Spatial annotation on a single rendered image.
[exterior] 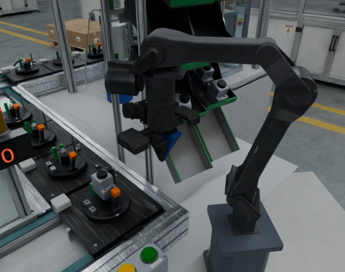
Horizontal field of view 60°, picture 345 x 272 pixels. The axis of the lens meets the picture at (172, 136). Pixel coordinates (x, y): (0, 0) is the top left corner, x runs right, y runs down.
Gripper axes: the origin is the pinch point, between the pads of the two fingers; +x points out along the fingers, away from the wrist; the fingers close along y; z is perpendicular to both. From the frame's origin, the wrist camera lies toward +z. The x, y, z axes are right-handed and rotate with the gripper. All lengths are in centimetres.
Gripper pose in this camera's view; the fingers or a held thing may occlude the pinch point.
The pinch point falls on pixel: (161, 148)
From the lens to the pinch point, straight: 65.0
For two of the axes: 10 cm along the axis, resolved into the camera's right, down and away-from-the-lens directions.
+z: -6.9, -3.9, 6.1
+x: 0.0, 8.5, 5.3
